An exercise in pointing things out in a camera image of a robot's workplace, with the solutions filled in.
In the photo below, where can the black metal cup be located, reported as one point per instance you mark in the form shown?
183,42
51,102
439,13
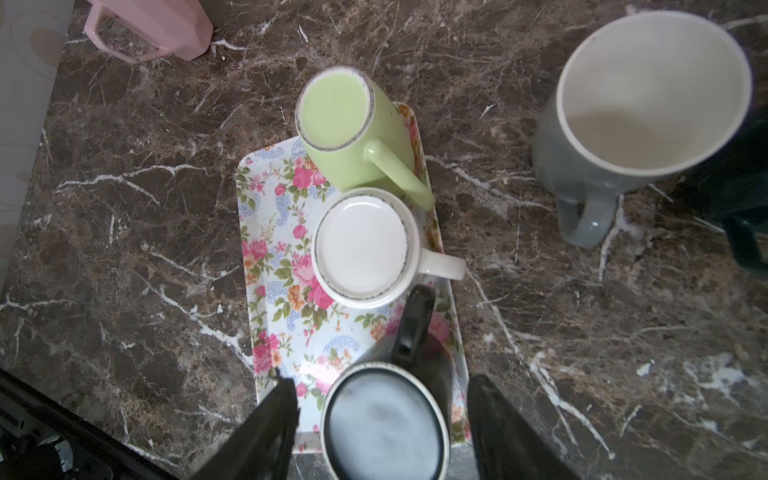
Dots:
388,415

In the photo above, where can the dark green ceramic mug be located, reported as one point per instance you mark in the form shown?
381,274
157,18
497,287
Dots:
730,188

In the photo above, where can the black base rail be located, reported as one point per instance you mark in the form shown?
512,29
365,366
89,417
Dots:
40,439

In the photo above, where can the floral rectangular serving tray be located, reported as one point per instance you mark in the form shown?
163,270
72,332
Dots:
297,330

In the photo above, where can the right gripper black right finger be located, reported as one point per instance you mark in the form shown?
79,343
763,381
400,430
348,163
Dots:
505,445

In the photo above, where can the pink ceramic mug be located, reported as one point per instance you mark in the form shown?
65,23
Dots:
173,27

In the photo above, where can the grey ceramic mug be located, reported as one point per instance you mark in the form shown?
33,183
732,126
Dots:
641,99

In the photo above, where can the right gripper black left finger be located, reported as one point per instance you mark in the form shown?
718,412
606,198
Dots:
260,448

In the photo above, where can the white ceramic mug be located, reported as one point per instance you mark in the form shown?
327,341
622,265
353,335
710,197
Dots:
367,250

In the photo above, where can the light green ceramic mug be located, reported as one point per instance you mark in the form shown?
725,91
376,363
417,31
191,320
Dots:
356,137

